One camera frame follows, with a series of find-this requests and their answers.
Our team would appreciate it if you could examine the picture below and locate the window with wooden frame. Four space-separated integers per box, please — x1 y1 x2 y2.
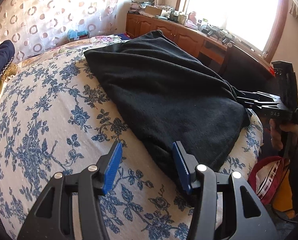
176 0 289 62

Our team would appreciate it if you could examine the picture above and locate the person's right hand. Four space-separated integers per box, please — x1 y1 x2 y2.
269 119 298 151

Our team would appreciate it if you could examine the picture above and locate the colourful floral bed cover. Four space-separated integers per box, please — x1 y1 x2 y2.
16 35 122 68

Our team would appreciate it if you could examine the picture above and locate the light blue box on bed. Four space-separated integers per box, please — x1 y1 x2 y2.
67 29 89 42

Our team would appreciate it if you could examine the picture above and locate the red and white bag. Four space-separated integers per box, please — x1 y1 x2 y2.
248 156 289 205

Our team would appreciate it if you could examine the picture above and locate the wooden sideboard cabinet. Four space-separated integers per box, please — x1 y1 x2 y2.
124 12 272 73

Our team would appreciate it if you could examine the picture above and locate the black printed t-shirt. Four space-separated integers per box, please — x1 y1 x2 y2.
84 30 250 181

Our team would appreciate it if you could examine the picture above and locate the cardboard box on sideboard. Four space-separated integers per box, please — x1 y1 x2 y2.
144 5 163 16

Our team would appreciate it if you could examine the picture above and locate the white circle-pattern curtain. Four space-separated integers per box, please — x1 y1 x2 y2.
0 0 122 62

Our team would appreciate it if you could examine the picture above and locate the navy blue blanket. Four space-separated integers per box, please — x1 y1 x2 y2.
116 33 131 41

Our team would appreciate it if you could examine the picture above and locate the mustard yellow folded garment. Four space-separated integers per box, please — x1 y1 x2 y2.
0 63 18 94

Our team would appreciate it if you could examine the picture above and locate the blue floral white bedsheet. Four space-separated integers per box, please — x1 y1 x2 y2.
0 43 263 239

